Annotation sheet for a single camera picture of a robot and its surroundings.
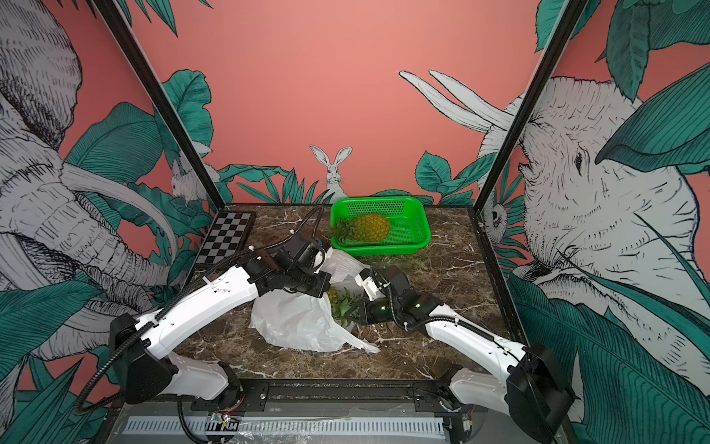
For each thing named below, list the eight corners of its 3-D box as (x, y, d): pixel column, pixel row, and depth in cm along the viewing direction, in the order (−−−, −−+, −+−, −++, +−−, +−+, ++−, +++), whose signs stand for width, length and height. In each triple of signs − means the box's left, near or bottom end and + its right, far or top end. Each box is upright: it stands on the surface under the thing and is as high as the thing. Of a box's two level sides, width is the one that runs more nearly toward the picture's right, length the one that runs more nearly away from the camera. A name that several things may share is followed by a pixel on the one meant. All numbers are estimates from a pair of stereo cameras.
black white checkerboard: (199, 264, 103) (196, 259, 101) (221, 216, 119) (218, 212, 116) (233, 264, 103) (231, 259, 101) (251, 217, 119) (248, 212, 116)
